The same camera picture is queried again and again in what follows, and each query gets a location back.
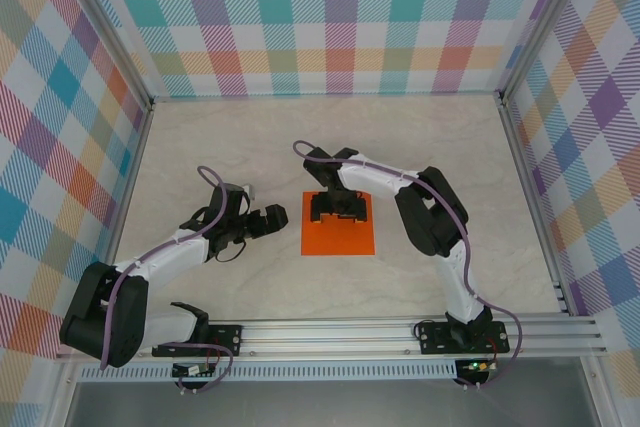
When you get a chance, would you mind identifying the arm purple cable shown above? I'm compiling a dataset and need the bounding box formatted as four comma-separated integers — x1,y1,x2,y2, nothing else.
292,139,525,392
99,165,235,395

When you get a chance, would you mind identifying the aluminium frame floor rail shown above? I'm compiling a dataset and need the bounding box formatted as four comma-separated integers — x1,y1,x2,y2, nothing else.
149,92,504,104
497,91,574,318
102,101,156,273

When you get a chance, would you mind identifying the grey metal panel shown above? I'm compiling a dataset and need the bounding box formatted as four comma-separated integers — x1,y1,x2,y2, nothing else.
64,380,601,427

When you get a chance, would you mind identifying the circuit board with green light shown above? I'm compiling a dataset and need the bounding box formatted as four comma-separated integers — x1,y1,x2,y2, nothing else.
460,358,497,374

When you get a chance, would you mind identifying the orange paper sheet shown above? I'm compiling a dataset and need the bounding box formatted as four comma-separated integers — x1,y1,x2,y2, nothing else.
299,190,377,257

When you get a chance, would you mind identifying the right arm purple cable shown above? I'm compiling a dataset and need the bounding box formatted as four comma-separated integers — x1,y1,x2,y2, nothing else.
292,139,525,392

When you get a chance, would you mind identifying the slotted white cable duct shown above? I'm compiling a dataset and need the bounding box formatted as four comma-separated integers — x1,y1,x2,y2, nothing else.
78,364,460,383

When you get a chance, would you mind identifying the short aluminium frame post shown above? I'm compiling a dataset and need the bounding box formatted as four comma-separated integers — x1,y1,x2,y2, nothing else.
47,360,81,427
582,356,619,427

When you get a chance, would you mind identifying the small black circuit board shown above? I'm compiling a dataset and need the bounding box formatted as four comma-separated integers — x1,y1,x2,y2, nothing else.
171,361,217,379

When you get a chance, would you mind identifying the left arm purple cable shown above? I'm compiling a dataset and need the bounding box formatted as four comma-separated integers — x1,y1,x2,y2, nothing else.
99,165,235,395

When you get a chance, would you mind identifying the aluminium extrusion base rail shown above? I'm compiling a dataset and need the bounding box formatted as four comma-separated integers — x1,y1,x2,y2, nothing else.
55,314,609,362

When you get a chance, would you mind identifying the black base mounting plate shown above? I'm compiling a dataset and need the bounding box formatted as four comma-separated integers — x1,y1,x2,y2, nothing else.
415,320,511,357
151,324,245,359

